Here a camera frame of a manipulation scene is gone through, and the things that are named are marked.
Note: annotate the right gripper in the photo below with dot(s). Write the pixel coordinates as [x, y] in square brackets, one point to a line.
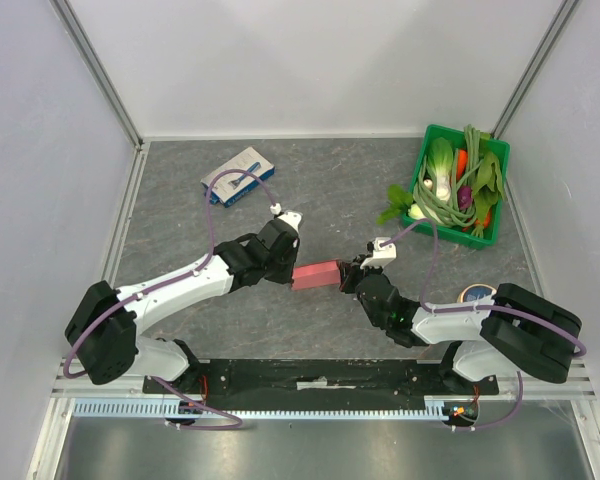
[352, 275]

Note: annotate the pink paper box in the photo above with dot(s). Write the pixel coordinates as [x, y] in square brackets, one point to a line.
[316, 275]

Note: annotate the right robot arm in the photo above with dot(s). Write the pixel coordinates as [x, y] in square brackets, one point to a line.
[510, 330]

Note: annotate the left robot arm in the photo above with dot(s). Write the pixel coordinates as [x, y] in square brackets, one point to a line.
[107, 330]

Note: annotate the blue razor box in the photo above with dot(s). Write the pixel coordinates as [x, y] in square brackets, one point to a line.
[235, 182]

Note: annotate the masking tape roll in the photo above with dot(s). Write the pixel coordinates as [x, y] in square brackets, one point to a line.
[475, 292]

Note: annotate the toy green beans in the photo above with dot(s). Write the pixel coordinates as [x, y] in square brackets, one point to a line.
[459, 212]

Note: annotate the green plastic bin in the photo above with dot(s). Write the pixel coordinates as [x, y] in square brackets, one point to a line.
[483, 234]

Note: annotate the toy bok choy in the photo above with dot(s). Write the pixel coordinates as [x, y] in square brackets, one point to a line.
[439, 165]

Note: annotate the toy spinach leaf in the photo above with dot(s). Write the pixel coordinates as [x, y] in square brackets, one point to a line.
[488, 186]

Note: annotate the toy carrot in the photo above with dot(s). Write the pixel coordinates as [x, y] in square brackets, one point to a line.
[461, 163]

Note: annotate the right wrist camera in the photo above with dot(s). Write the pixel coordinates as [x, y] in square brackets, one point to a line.
[382, 253]

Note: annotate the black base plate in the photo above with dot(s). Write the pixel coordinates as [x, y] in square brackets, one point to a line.
[323, 384]

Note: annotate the slotted cable duct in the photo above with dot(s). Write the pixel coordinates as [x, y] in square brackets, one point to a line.
[174, 409]

